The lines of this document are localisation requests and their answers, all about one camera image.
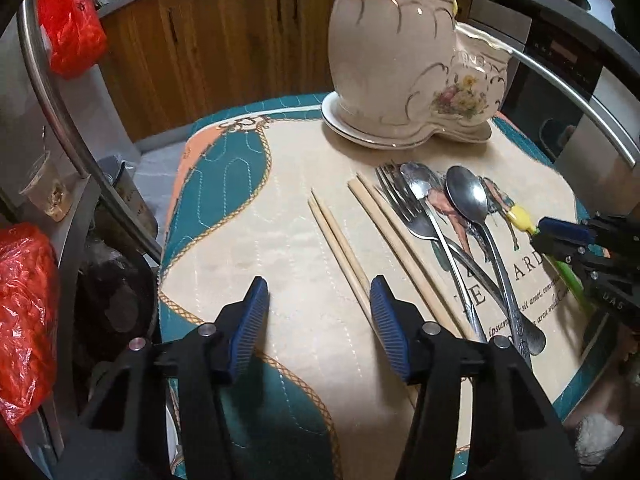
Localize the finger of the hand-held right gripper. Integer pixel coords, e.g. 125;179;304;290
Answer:
537;215;640;246
530;236;609;282

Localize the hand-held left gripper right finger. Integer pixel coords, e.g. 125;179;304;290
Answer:
369;275;586;480

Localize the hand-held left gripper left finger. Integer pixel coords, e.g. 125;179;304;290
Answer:
52;276;271;480

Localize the green utensil with yellow tip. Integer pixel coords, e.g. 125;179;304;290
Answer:
505;204;593;313

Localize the steel spoon patterned handle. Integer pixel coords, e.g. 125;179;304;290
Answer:
444;165;547;357

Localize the steel fork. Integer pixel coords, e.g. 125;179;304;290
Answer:
374;161;531;356

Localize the cream ceramic utensil holder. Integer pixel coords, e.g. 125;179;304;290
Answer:
327;0;516;148

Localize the teal and cream printed mat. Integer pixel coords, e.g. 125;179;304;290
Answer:
157;92;608;480

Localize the white fluffy cloth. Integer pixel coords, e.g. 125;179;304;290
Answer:
575;412;626;466

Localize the built-in oven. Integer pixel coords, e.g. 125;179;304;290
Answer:
470;0;640;201

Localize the white saucer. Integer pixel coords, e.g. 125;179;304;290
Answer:
321;91;493;150

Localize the grey kitchen countertop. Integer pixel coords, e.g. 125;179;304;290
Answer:
95;0;640;68

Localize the crumpled red plastic bag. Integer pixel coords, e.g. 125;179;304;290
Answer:
0;224;61;428

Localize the clear plastic cup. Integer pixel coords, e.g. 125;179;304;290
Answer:
17;150;71;222

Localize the wooden kitchen cabinet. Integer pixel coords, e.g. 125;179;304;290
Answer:
97;0;476;143

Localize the hanging red plastic bag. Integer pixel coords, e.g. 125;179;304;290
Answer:
37;0;108;78

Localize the steel oven handle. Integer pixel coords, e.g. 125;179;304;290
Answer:
510;47;640;171

